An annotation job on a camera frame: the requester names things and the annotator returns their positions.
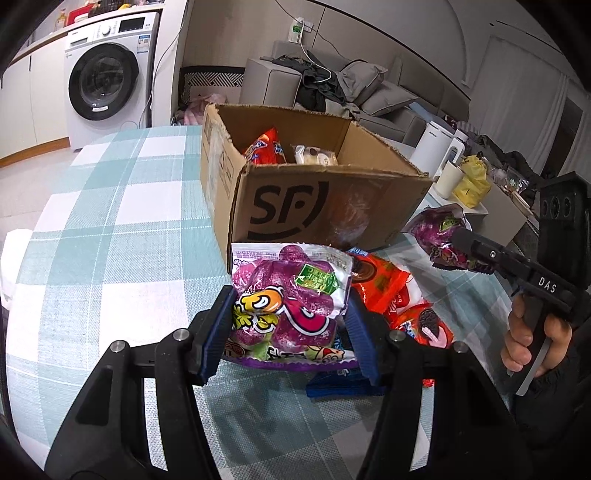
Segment blue snack packet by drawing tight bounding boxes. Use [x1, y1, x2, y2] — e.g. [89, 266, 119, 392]
[306, 323, 386, 398]

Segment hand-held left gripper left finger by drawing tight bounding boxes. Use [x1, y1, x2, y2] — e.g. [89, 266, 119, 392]
[44, 285, 238, 480]

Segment red cone snack packet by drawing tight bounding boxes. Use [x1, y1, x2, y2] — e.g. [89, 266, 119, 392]
[243, 128, 288, 166]

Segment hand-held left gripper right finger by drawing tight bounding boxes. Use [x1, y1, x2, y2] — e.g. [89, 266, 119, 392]
[342, 293, 520, 480]

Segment pink cloth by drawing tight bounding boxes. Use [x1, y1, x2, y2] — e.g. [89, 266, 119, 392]
[185, 92, 227, 125]

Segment grey sofa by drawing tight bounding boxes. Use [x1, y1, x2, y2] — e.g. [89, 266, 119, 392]
[240, 39, 467, 148]

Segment dark clothes pile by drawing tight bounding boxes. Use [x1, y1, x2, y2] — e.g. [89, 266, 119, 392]
[271, 54, 347, 112]

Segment dark jacket pile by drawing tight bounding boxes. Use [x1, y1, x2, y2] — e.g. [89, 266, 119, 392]
[475, 136, 555, 185]

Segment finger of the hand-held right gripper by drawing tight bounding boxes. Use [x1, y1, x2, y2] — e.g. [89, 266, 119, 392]
[450, 228, 516, 278]

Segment yellow plastic bag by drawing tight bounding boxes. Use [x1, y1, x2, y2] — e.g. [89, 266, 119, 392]
[452, 155, 491, 207]

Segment brown cardboard box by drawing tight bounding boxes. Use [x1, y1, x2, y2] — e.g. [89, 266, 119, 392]
[200, 102, 435, 274]

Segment purple grape snack packet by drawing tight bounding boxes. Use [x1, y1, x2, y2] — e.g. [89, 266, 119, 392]
[231, 242, 358, 370]
[404, 205, 481, 271]

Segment black patterned basket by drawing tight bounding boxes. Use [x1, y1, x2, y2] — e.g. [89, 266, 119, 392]
[178, 66, 245, 112]

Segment orange-red pie packet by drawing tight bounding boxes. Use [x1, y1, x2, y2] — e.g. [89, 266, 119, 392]
[388, 300, 455, 348]
[348, 249, 413, 315]

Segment white plastic bag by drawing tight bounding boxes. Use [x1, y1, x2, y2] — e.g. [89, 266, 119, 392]
[0, 228, 33, 305]

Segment pale pastry packet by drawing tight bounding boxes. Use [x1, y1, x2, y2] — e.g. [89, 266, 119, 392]
[290, 144, 339, 167]

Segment white washing machine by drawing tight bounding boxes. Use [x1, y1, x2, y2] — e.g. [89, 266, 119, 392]
[64, 11, 160, 152]

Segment white charging cable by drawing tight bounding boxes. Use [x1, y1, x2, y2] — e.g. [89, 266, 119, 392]
[299, 42, 334, 85]

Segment light grey cushion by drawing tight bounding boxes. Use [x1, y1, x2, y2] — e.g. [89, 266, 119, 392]
[360, 83, 419, 117]

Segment white coffee table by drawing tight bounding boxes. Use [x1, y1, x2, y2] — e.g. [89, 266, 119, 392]
[388, 138, 490, 217]

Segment person's right forearm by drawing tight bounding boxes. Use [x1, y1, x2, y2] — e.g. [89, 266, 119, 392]
[505, 351, 591, 467]

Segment checked teal tablecloth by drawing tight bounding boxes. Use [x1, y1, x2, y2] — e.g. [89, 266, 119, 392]
[0, 124, 522, 480]

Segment person's right hand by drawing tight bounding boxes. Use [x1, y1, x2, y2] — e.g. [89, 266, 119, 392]
[501, 294, 574, 378]

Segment white wall socket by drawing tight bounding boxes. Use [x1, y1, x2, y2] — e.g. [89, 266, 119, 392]
[287, 17, 311, 44]

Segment white electric kettle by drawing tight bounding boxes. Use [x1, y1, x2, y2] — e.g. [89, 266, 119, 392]
[414, 121, 467, 178]

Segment white base cabinets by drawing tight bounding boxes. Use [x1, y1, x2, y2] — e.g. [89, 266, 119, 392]
[0, 39, 72, 160]

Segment beige storage box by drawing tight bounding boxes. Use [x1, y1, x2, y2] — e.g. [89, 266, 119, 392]
[480, 185, 541, 247]

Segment white cup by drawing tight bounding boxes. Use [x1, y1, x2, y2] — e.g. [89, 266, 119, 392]
[434, 162, 462, 199]

